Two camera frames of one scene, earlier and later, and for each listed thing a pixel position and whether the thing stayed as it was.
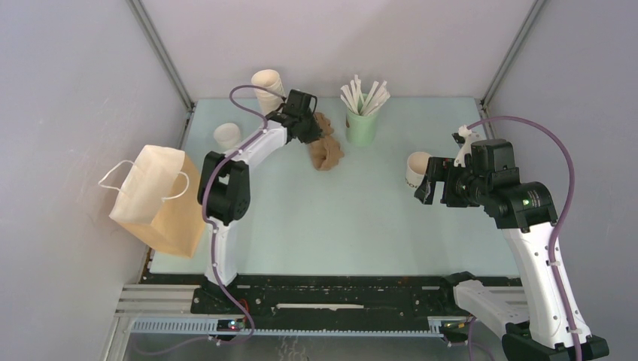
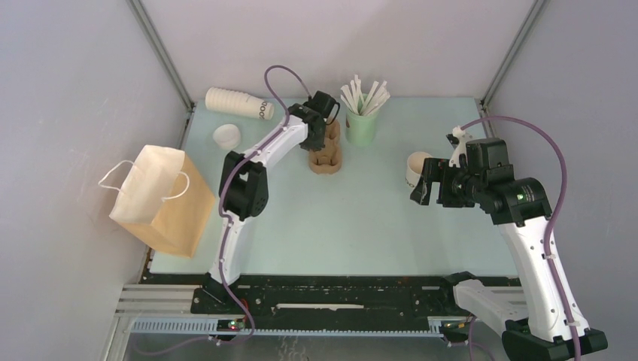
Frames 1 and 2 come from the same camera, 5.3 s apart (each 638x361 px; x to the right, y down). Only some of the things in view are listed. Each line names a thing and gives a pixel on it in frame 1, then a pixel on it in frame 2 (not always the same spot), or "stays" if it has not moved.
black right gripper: x=442 y=169 stays
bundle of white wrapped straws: x=353 y=97 stays
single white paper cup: x=416 y=168 stays
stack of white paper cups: x=271 y=80 -> x=239 y=103
